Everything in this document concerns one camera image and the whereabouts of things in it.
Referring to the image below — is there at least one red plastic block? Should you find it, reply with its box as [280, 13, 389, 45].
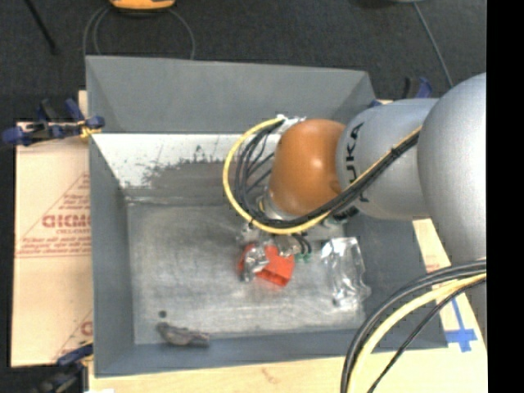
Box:
[237, 242, 296, 289]

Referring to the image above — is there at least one grey-brown toy animal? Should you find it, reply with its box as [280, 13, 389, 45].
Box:
[156, 322, 211, 349]

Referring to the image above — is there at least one brown cardboard board, red print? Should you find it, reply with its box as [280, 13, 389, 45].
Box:
[9, 132, 96, 368]

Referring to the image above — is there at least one grey metal bin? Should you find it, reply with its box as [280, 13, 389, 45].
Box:
[84, 55, 448, 378]

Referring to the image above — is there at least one black cylinder on white bracket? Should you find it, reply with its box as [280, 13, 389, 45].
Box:
[325, 207, 358, 228]

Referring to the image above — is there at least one clear plastic bottle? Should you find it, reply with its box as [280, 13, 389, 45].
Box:
[320, 237, 373, 309]

